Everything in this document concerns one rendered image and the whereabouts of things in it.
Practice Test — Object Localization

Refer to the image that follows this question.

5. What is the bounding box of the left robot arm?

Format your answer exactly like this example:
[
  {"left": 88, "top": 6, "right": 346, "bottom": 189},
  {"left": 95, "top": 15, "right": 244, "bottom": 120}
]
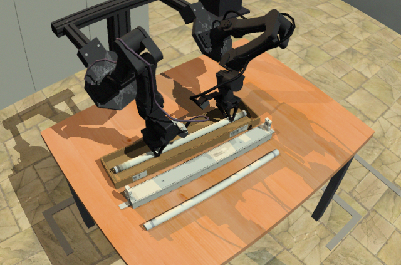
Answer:
[{"left": 198, "top": 9, "right": 293, "bottom": 92}]

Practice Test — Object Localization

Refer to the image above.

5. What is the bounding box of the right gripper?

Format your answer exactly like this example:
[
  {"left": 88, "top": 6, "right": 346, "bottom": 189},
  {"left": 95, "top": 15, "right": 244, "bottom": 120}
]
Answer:
[{"left": 141, "top": 120, "right": 188, "bottom": 157}]

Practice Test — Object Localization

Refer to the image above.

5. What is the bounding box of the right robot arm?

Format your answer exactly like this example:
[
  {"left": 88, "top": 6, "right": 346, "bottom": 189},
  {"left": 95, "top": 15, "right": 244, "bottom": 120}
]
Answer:
[{"left": 89, "top": 26, "right": 188, "bottom": 142}]

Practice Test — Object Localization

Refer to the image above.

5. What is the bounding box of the brown cardboard carton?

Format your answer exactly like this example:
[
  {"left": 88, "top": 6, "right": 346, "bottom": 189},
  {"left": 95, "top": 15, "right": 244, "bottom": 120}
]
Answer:
[{"left": 100, "top": 99, "right": 261, "bottom": 189}]

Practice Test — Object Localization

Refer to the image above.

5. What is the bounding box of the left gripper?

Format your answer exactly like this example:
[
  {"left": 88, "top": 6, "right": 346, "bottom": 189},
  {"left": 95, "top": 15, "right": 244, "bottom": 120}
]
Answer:
[{"left": 198, "top": 87, "right": 241, "bottom": 122}]

